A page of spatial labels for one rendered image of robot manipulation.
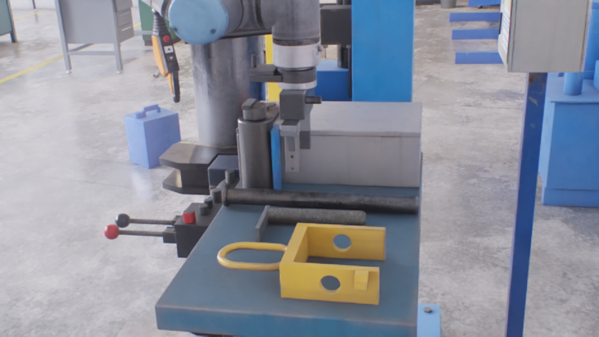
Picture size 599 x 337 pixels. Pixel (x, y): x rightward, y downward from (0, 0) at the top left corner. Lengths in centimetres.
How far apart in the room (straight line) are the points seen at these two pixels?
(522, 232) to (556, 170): 172
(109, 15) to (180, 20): 669
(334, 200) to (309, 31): 35
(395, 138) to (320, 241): 36
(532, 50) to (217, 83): 88
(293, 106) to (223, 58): 70
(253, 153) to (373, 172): 27
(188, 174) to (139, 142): 291
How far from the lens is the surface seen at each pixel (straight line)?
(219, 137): 200
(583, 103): 395
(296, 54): 127
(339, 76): 207
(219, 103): 197
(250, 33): 180
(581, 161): 405
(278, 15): 126
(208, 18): 116
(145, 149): 479
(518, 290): 246
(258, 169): 145
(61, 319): 322
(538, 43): 205
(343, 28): 185
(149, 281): 338
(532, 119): 222
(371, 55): 186
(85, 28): 811
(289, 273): 108
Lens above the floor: 164
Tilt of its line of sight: 21 degrees down
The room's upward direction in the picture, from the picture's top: 3 degrees counter-clockwise
